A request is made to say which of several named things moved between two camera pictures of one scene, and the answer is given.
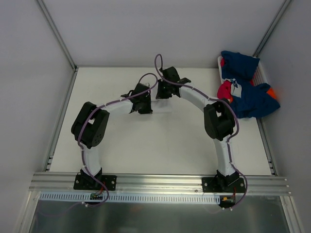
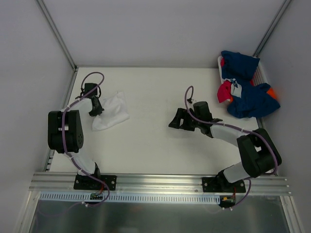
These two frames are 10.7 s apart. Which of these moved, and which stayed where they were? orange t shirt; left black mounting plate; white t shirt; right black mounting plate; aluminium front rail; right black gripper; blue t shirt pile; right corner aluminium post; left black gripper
Moved: right black gripper; left black gripper; white t shirt
Stayed: aluminium front rail; blue t shirt pile; right corner aluminium post; left black mounting plate; orange t shirt; right black mounting plate
